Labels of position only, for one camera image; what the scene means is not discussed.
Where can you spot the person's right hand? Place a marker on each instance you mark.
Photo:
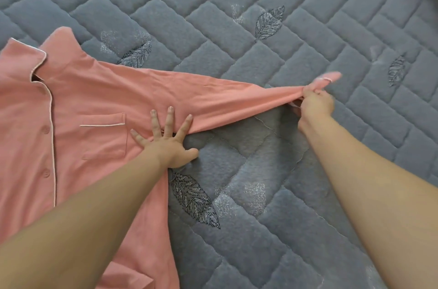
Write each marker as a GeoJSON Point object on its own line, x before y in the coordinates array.
{"type": "Point", "coordinates": [316, 107]}

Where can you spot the person's left hand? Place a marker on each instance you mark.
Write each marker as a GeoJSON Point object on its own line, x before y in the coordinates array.
{"type": "Point", "coordinates": [168, 145]}

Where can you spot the pink pajama shirt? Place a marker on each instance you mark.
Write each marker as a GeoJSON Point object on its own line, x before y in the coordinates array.
{"type": "Point", "coordinates": [82, 148]}

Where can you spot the person's right forearm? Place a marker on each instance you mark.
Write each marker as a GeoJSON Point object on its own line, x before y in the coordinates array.
{"type": "Point", "coordinates": [383, 196]}

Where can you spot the person's left forearm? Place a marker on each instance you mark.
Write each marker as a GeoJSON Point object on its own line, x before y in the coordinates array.
{"type": "Point", "coordinates": [75, 237]}

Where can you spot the grey quilted mattress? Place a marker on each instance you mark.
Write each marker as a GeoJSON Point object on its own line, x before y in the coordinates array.
{"type": "Point", "coordinates": [239, 25]}

